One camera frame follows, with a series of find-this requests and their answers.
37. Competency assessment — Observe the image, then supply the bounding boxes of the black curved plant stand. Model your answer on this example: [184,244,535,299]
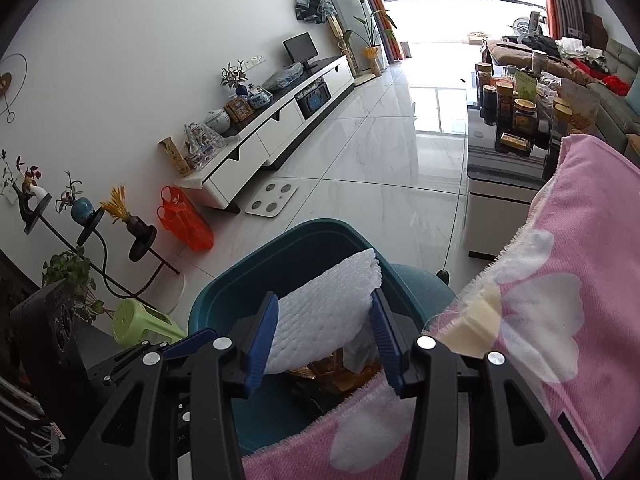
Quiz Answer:
[12,185,181,301]

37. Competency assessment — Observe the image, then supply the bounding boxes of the tall plant yellow pot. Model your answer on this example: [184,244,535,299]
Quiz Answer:
[342,0,398,78]

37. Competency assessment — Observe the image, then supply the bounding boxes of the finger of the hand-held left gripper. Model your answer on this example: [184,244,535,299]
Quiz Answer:
[159,329,217,360]

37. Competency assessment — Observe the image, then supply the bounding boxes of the cloth covered standing fan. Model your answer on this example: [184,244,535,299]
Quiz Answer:
[295,0,358,78]

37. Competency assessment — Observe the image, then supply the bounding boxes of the white black TV cabinet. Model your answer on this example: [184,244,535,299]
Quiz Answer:
[180,54,356,213]

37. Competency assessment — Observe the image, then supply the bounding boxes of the orange plastic bag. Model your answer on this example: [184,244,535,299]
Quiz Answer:
[157,186,215,252]

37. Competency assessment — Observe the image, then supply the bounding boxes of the white exercise machine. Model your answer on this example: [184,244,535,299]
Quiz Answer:
[507,9,546,38]

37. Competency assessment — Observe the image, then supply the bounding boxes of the green brown sectional sofa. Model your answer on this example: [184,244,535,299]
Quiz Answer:
[482,37,640,153]

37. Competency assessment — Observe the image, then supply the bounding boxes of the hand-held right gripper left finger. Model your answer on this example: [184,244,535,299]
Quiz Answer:
[62,292,279,480]

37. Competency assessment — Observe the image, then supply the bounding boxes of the white foam fruit net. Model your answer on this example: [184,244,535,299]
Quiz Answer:
[262,247,383,376]

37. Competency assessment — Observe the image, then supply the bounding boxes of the leafy green potted plant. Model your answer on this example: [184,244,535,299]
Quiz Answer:
[42,247,106,321]

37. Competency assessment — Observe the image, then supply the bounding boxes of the teal plastic bin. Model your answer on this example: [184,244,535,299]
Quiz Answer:
[187,218,456,456]

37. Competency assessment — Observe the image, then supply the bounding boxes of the wooden picture frame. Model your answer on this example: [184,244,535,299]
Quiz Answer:
[223,96,256,123]

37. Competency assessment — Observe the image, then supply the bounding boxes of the crumpled grey plastic bag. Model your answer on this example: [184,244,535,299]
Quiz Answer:
[261,62,303,92]

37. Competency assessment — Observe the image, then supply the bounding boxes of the brown printed box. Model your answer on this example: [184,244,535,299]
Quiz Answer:
[159,136,192,177]

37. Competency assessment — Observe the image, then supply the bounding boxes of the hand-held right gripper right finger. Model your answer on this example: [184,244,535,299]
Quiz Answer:
[369,290,598,480]

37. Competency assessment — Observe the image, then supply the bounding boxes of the green plastic stool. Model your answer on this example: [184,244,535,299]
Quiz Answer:
[112,298,187,346]

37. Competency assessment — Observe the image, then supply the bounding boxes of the brown cardboard boxes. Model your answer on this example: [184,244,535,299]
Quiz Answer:
[582,12,608,41]

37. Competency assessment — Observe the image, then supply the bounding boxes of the yellow wheat black vase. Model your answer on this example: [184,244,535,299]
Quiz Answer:
[100,186,151,236]

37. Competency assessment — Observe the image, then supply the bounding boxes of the black bag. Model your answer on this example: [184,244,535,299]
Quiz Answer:
[520,35,561,56]

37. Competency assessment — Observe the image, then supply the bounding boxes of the glass ship model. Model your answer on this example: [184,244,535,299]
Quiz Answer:
[184,122,226,168]

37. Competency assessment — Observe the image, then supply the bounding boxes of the black monitor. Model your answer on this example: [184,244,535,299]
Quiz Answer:
[282,32,319,72]

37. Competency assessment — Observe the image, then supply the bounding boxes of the white ceramic lidded jar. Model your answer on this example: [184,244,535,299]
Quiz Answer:
[202,108,232,133]

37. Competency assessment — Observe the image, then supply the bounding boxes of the white clothes pile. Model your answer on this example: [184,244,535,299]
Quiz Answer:
[555,37,606,61]

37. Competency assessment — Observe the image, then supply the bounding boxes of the round wall ornament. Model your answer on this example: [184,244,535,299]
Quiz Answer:
[0,54,28,123]

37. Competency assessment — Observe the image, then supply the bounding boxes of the plant teal round vase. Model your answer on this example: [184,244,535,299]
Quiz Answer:
[55,171,96,225]

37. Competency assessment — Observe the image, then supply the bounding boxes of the green box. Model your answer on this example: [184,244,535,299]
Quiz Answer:
[515,70,538,101]

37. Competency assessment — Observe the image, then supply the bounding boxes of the red flowers white vase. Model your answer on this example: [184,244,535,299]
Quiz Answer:
[0,150,51,211]

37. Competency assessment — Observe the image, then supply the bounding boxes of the glass coffee table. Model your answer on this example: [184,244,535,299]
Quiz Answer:
[465,60,601,261]

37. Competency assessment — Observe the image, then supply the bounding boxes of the pink flowered blanket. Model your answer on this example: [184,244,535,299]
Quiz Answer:
[242,135,640,480]

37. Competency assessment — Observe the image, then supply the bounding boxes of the red cloth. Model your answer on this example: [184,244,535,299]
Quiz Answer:
[572,57,633,96]

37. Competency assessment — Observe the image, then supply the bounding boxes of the small plant blue vase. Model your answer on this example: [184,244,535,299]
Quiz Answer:
[220,60,249,97]

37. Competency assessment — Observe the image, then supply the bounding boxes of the cluster of dark lidded jars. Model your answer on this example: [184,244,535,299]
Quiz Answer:
[475,62,571,171]

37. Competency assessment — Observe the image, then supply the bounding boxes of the gold foil wrapper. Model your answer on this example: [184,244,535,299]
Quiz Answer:
[295,357,383,396]

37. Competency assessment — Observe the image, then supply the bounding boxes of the white bathroom scale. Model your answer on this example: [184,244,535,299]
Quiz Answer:
[244,181,299,219]

